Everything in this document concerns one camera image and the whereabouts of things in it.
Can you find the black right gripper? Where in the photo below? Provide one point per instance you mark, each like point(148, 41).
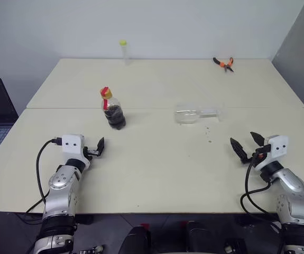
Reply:
point(262, 149)

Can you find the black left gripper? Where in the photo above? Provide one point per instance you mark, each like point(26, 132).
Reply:
point(91, 152)

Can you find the dark soda bottle red cap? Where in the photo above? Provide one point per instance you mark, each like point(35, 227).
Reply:
point(116, 116)

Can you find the yellow bottle cap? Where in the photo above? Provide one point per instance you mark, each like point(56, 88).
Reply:
point(106, 92)

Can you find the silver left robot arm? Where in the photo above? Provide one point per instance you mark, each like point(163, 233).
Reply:
point(62, 182)

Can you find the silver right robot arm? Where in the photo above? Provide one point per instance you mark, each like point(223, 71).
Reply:
point(291, 185)

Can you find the orange and black pliers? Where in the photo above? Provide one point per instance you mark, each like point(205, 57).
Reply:
point(224, 64)

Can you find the clear tube with yellow-green cap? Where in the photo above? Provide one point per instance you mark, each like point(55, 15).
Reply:
point(125, 53)

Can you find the dark rounded shape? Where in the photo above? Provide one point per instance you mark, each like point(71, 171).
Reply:
point(137, 239)

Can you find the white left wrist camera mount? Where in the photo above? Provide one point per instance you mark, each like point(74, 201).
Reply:
point(72, 144)

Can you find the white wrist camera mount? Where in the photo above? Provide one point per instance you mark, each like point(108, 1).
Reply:
point(278, 148)
point(72, 144)

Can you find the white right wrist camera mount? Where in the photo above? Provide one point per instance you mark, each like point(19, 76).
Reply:
point(278, 148)

